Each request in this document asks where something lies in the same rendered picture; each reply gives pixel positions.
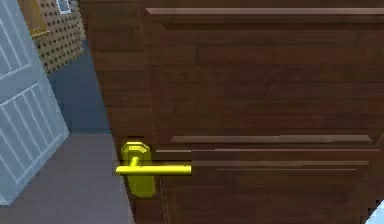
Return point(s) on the dark brown wooden room door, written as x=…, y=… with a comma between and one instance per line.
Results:
x=260, y=83

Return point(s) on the pale blue panelled room door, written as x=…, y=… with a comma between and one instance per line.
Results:
x=23, y=110

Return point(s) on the framed picture on wall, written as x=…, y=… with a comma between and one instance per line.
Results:
x=63, y=5

